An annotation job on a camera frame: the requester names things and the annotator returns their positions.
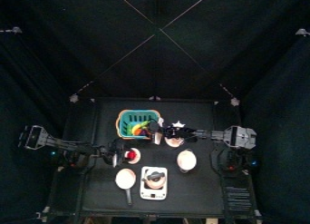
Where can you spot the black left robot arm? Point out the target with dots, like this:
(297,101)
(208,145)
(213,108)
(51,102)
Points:
(61,144)

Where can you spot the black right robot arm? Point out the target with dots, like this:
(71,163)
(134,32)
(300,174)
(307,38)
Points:
(226,136)

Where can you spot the white spiky toy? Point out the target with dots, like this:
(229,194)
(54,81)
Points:
(178,124)

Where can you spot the red toy food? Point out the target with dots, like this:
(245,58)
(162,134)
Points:
(132,155)

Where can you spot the white plate with pink rim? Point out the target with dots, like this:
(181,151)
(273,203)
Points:
(174,142)

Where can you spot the yellow toy banana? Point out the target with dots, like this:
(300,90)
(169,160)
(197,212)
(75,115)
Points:
(140,125)

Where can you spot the white plate under red toy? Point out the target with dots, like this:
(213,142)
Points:
(137,156)

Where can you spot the orange toy fruit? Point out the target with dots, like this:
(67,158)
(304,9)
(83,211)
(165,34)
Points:
(138,132)

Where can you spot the green toy vegetable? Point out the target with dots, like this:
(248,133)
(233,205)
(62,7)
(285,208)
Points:
(130,130)

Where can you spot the teal basket with orange rim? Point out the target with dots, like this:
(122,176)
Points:
(130,118)

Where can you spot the white toy stove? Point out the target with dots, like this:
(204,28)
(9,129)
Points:
(153,195)

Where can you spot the silver frame bracket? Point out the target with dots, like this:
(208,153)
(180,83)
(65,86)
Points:
(74,98)
(234,101)

